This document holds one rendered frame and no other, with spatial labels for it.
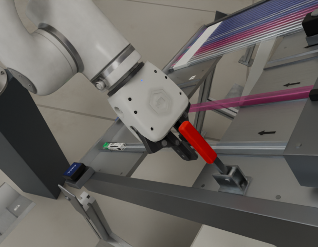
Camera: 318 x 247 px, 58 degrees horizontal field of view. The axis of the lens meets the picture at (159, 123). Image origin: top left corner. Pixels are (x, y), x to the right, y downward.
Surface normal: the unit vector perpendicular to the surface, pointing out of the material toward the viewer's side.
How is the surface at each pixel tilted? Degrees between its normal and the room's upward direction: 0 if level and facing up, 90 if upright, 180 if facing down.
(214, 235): 0
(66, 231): 0
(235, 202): 43
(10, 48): 75
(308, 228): 90
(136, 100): 35
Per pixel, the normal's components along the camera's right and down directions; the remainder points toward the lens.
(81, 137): 0.00, -0.58
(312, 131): -0.57, -0.73
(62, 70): 0.78, 0.38
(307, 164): -0.54, 0.69
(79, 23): 0.36, -0.02
